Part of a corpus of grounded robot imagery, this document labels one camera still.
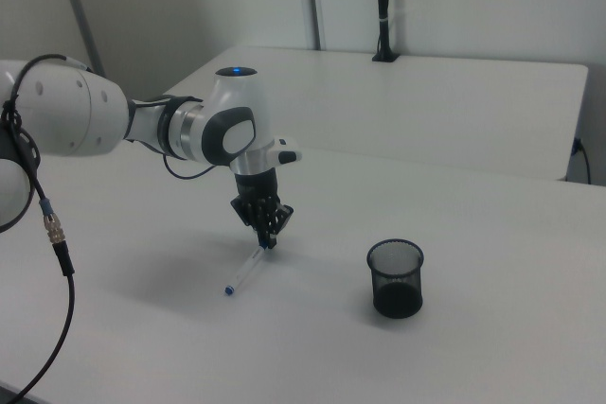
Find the black pole with clamp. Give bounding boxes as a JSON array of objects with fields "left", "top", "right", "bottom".
[{"left": 371, "top": 0, "right": 401, "bottom": 63}]

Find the white background table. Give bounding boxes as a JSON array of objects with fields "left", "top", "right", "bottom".
[{"left": 160, "top": 45, "right": 590, "bottom": 183}]

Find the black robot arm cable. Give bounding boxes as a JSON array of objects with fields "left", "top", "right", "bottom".
[{"left": 0, "top": 54, "right": 96, "bottom": 404}]

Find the white marker with blue cap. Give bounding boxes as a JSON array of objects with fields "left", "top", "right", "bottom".
[{"left": 223, "top": 243, "right": 267, "bottom": 297}]

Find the black wall cable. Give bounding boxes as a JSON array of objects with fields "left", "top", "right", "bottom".
[{"left": 572, "top": 137, "right": 593, "bottom": 185}]

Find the black mesh pen cup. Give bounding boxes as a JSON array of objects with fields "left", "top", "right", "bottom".
[{"left": 365, "top": 238, "right": 425, "bottom": 318}]

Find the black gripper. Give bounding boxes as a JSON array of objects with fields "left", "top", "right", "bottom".
[{"left": 230, "top": 167, "right": 295, "bottom": 251}]

